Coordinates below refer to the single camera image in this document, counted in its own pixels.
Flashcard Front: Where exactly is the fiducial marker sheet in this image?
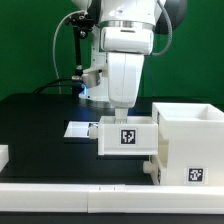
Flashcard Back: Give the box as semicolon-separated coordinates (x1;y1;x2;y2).
64;121;98;139

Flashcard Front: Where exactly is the white drawer with knob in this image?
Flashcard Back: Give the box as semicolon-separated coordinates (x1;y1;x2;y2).
143;155;161;185

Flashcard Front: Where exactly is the white drawer cabinet housing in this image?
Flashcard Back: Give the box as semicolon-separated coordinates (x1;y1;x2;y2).
152;103;224;187

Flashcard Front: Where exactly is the white front rail bar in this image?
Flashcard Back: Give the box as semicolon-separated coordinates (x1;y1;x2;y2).
0;183;224;214

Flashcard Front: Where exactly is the black ribbed cable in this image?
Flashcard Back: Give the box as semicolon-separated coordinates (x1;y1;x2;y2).
151;3;174;58

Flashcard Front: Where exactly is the white left rail bar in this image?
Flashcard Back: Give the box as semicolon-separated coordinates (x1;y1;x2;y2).
0;145;9;172

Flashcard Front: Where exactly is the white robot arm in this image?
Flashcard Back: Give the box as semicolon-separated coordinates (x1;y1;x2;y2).
71;0;187;123

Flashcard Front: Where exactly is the black camera on stand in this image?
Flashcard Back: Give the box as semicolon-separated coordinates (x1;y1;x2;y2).
53;9;99;81

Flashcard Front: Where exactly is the white rail bar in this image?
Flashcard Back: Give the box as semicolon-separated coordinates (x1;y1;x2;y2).
0;145;9;172
0;183;224;214

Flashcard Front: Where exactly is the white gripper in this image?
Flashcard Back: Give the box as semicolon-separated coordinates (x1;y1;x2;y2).
107;53;144;124

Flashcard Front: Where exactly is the white small drawer box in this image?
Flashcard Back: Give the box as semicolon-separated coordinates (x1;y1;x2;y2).
88;116;158;156

